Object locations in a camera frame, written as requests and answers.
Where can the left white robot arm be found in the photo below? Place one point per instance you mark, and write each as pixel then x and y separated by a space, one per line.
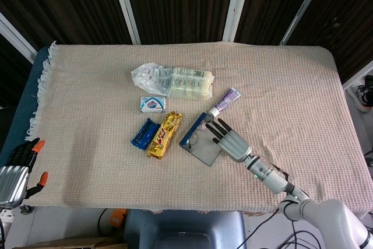
pixel 3 212

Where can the white blue soap box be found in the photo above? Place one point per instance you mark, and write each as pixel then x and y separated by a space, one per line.
pixel 152 105

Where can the beige waffle tablecloth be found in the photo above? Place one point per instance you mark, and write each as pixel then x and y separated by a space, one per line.
pixel 116 179

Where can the blue padded table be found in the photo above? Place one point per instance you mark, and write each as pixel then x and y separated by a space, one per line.
pixel 26 97

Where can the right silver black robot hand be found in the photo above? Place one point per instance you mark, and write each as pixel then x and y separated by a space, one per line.
pixel 236 147

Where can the clear bag of pale rolls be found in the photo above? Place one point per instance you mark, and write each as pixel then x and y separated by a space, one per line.
pixel 186 84

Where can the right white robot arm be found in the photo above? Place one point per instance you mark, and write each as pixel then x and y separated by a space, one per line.
pixel 271 176

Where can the white screen frame post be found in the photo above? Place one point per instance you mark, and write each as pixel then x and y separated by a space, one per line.
pixel 237 4
pixel 358 75
pixel 16 37
pixel 125 4
pixel 304 7

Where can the gray box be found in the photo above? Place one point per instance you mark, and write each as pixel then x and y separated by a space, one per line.
pixel 207 152

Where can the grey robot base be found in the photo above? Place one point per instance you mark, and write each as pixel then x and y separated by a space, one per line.
pixel 186 230

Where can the blue snack pack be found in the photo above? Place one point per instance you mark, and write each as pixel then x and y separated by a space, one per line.
pixel 144 135

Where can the purple white toothpaste tube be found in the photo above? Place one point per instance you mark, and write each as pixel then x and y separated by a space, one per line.
pixel 227 100

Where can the gold snack pack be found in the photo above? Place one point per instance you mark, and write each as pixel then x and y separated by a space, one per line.
pixel 163 138

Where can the orange floor object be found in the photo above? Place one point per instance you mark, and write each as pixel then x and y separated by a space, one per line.
pixel 118 218

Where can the white black sneaker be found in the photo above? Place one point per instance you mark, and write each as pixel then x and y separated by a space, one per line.
pixel 361 96

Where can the thin-framed eyeglasses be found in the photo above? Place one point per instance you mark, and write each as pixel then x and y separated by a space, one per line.
pixel 194 139

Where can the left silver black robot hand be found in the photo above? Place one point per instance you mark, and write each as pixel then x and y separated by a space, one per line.
pixel 13 183

